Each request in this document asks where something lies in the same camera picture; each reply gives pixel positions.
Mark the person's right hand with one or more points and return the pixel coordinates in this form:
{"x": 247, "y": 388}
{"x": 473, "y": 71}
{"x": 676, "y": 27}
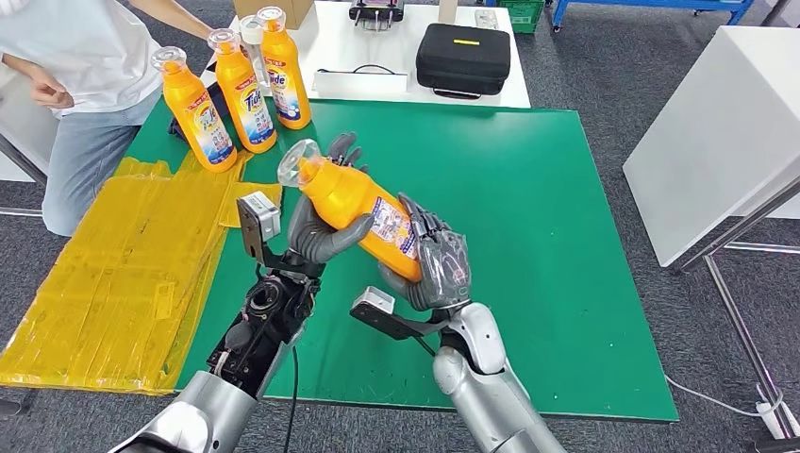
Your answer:
{"x": 50, "y": 90}

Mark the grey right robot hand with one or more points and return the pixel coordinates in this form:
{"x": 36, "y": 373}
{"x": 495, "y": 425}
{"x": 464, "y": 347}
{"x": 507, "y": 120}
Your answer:
{"x": 444, "y": 269}

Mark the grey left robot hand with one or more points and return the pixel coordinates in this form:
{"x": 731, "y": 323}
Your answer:
{"x": 325, "y": 237}

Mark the orange detergent bottle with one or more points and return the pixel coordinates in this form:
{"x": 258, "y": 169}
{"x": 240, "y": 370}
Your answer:
{"x": 350, "y": 200}
{"x": 200, "y": 119}
{"x": 286, "y": 81}
{"x": 247, "y": 100}

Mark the person's left forearm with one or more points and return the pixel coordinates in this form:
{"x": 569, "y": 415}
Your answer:
{"x": 172, "y": 15}

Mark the person's right forearm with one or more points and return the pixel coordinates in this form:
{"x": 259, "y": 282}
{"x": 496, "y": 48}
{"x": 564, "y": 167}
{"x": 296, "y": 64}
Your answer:
{"x": 15, "y": 64}

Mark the clear water bottle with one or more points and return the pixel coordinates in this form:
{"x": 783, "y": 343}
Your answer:
{"x": 251, "y": 30}

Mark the white side table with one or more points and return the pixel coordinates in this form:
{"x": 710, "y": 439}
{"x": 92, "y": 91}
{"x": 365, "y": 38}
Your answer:
{"x": 25, "y": 125}
{"x": 719, "y": 137}

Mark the person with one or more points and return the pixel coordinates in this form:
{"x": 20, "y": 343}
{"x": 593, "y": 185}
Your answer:
{"x": 87, "y": 62}

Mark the green table mat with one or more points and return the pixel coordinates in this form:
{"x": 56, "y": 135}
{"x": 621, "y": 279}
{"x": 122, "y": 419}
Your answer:
{"x": 531, "y": 187}

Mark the blue tablet case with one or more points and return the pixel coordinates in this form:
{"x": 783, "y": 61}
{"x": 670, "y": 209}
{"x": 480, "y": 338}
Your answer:
{"x": 219, "y": 100}

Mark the yellow taped cardboard sheet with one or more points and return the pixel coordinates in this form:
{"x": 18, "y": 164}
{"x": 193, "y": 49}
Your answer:
{"x": 106, "y": 281}

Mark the black carrying case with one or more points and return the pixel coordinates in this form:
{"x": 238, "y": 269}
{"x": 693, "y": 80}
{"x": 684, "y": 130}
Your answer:
{"x": 463, "y": 60}

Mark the black controller device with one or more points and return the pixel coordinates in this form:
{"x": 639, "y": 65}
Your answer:
{"x": 376, "y": 10}

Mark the brown cardboard box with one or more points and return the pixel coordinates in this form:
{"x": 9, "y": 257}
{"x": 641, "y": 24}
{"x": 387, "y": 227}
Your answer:
{"x": 275, "y": 9}

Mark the small clear packet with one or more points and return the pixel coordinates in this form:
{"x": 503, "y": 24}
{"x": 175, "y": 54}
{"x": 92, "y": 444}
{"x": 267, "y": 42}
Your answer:
{"x": 485, "y": 19}

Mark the green plastic crate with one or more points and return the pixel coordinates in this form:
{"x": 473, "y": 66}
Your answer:
{"x": 522, "y": 17}

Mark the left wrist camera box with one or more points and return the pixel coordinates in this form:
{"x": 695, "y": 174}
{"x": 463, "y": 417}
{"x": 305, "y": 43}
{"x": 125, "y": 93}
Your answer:
{"x": 256, "y": 225}

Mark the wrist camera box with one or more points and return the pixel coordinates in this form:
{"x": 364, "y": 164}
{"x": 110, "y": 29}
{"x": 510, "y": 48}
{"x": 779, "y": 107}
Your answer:
{"x": 256, "y": 225}
{"x": 381, "y": 312}

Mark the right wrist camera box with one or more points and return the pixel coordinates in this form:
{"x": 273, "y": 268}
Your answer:
{"x": 381, "y": 312}

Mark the metal table leg frame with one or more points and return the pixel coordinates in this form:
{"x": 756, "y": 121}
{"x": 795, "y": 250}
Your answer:
{"x": 22, "y": 162}
{"x": 740, "y": 331}

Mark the grey floor rail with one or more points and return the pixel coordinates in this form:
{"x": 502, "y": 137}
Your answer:
{"x": 765, "y": 248}
{"x": 22, "y": 212}

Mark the beige post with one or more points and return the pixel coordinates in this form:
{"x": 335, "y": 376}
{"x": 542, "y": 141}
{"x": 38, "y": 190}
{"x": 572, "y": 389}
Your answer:
{"x": 447, "y": 9}

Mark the blue rack frame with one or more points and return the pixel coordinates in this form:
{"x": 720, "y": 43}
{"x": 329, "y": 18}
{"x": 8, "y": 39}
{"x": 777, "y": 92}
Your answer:
{"x": 558, "y": 15}

